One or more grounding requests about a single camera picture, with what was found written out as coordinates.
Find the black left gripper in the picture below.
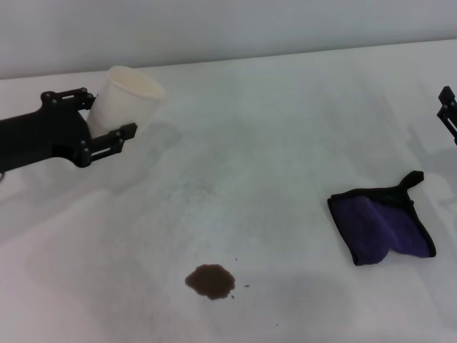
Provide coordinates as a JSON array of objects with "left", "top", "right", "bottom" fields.
[{"left": 0, "top": 86, "right": 139, "bottom": 173}]

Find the white paper cup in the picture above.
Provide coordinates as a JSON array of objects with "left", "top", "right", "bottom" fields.
[{"left": 85, "top": 65, "right": 166, "bottom": 138}]

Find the purple rag with black trim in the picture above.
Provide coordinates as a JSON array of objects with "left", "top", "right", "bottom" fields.
[{"left": 327, "top": 170, "right": 438, "bottom": 267}]

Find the brown liquid stain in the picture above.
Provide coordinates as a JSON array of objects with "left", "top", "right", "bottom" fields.
[{"left": 184, "top": 263, "right": 237, "bottom": 302}]

